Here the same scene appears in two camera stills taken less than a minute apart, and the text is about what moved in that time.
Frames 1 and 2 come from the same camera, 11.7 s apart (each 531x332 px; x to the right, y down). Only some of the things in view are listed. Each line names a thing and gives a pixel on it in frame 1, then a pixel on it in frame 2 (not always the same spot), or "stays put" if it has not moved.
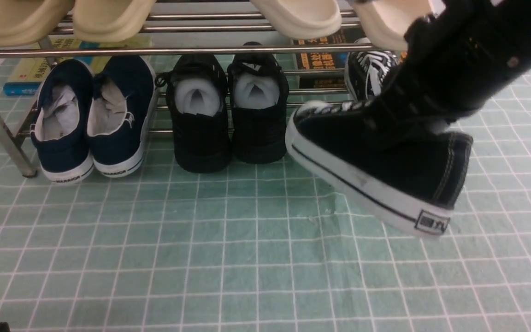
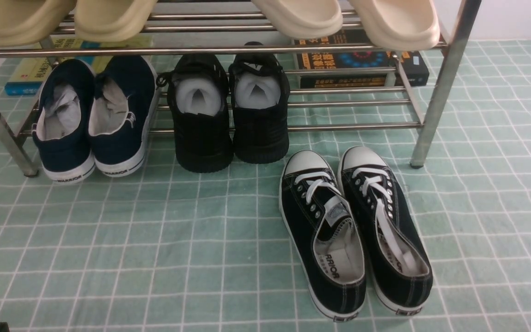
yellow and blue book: [28, 74] stays put
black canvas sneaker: [408, 169] to [323, 234]
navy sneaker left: [61, 129] stays put
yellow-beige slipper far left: [13, 23] stays put
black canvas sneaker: [364, 71] to [400, 270]
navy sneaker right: [124, 89] stays put
